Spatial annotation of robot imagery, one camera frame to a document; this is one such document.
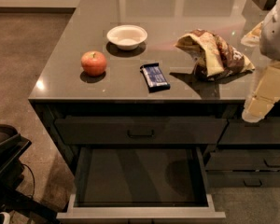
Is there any black drawer handle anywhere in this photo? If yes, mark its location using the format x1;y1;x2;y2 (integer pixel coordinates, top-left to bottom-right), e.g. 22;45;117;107
127;130;155;139

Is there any closed top drawer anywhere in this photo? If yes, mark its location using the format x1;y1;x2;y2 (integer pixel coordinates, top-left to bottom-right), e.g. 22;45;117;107
55;117;227;145

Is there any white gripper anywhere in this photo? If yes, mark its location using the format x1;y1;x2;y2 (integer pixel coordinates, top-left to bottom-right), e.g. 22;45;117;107
241;0;280;123

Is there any right top drawer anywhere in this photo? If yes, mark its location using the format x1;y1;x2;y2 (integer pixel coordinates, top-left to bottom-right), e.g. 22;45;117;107
218;118;280;145

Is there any white bowl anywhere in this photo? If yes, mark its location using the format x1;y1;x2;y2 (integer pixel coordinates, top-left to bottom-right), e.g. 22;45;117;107
106;25;147;50

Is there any dark kitchen counter cabinet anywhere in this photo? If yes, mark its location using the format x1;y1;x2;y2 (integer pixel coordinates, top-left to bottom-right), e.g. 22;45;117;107
29;0;280;167

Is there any red apple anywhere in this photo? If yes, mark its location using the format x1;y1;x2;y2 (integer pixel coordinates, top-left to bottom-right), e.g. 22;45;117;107
81;51;107;77

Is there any blue rxbar wrapper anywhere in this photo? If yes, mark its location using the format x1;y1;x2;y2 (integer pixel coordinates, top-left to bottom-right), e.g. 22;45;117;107
140;63;171;91

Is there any black cable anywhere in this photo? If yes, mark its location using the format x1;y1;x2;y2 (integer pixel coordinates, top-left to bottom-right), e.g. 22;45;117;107
20;162;36;200

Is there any right middle drawer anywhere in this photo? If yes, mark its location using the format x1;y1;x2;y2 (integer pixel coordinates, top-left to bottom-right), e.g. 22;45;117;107
205;149;280;171

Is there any open middle drawer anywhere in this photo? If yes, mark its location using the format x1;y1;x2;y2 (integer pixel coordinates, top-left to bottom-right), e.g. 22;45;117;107
57;148;226;224

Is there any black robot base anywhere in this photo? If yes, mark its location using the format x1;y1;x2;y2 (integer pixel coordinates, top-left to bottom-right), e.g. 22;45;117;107
0;124;60;224

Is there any crumpled brown chip bag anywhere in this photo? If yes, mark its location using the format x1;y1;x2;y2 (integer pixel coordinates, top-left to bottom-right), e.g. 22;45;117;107
175;29;255;81

